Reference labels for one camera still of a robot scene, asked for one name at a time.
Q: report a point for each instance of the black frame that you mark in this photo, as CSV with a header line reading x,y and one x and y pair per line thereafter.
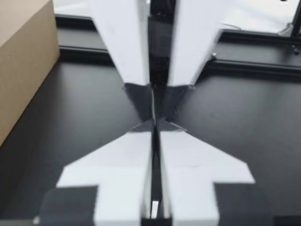
x,y
254,56

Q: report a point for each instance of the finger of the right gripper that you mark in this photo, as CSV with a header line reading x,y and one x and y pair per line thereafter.
x,y
122,40
192,40

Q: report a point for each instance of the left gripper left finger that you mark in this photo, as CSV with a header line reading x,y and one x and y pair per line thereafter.
x,y
122,169

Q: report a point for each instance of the brown cardboard box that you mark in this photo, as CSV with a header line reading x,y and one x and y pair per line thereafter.
x,y
26,58

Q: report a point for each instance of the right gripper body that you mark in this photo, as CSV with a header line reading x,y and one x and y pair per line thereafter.
x,y
160,51

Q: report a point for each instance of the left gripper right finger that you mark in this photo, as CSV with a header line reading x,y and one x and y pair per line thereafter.
x,y
188,169

